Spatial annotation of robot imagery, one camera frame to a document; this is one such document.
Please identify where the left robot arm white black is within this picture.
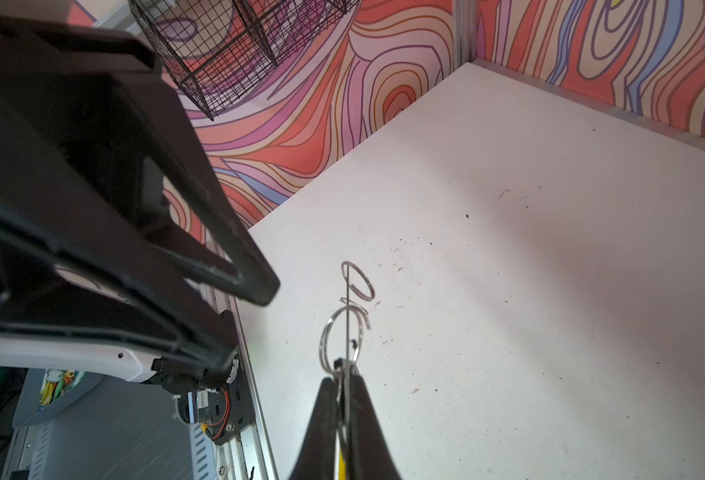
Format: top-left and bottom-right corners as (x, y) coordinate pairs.
(0, 17), (280, 393)

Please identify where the metal keyring disc yellow handle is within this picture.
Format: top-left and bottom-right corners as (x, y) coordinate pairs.
(318, 260), (376, 479)

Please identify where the black wire basket left wall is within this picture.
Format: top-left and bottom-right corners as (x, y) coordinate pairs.
(128, 0), (358, 119)

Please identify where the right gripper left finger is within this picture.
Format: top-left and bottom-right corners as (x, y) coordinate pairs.
(290, 378), (340, 480)

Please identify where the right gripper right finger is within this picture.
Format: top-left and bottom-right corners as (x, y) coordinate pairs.
(344, 374), (401, 480)

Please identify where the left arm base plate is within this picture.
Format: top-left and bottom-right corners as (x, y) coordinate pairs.
(172, 357), (256, 446)

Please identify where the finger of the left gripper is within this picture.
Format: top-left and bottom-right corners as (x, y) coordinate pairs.
(0, 219), (238, 372)
(0, 23), (280, 306)

